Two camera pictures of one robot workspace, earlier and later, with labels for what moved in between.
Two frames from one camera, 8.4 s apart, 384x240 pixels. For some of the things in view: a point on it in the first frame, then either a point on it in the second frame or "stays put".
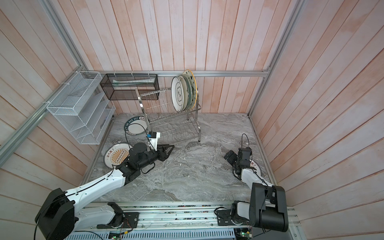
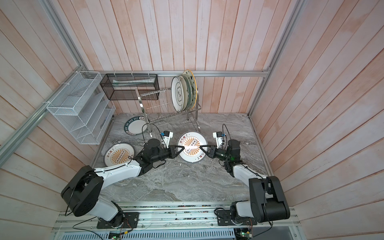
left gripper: (165, 155) -> (172, 149)
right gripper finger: (228, 154) -> (202, 146)
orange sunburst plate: (116, 154) stays put
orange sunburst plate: (255, 165) -> (192, 141)
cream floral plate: (186, 92) stays put
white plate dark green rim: (136, 125) stays put
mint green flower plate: (190, 91) stays put
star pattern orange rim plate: (194, 87) stays put
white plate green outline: (177, 94) stays put
